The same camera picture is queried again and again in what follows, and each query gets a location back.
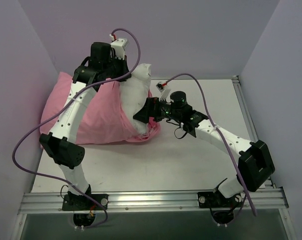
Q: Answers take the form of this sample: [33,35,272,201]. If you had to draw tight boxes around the white pillow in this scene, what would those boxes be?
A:
[119,63,151,135]

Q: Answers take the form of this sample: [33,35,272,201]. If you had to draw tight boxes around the pink floral pillowcase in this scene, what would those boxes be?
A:
[41,72,161,145]

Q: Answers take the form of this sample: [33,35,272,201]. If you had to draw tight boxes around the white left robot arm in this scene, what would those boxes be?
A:
[40,38,131,210]

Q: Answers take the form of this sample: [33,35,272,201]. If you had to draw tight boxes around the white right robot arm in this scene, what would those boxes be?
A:
[133,97,275,206]

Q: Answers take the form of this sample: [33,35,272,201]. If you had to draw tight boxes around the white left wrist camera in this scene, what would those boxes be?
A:
[111,37,129,60]

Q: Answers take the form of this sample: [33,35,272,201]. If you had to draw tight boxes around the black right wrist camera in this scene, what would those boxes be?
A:
[156,82,193,113]

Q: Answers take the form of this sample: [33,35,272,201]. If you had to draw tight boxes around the aluminium right side rail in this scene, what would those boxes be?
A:
[232,76,275,191]

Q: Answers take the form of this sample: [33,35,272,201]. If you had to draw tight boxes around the aluminium rail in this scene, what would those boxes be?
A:
[18,188,289,214]
[232,76,275,191]

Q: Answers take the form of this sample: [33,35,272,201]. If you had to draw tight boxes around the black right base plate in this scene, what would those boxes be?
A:
[197,191,242,209]

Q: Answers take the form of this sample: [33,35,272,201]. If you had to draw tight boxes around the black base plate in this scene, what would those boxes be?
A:
[197,191,242,209]
[62,192,109,211]

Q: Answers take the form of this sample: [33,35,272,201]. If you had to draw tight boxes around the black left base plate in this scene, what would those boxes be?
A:
[62,192,109,211]

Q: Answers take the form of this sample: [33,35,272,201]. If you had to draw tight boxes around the aluminium front rail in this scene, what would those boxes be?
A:
[18,188,289,214]

